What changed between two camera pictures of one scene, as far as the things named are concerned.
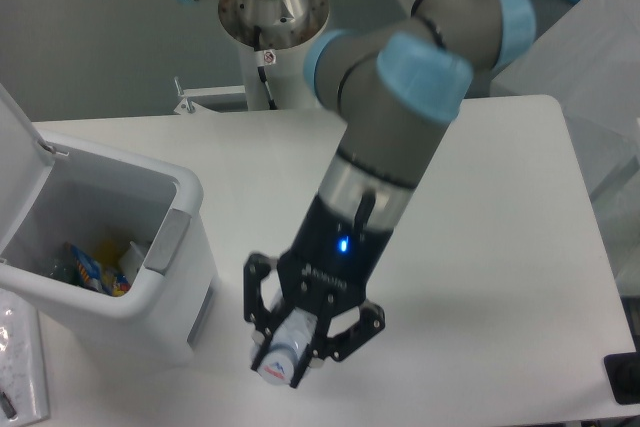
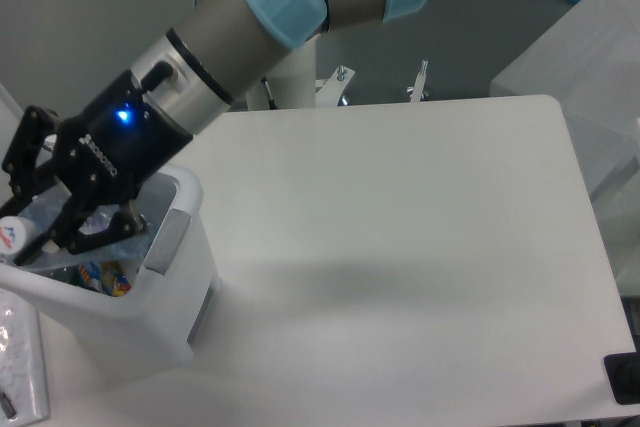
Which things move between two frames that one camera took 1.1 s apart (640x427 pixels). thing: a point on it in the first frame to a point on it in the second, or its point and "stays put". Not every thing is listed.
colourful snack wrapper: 96,276 stays put
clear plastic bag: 22,387 stays put
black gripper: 329,267 to 107,152
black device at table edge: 623,371 stays put
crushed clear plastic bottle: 293,331 to 48,201
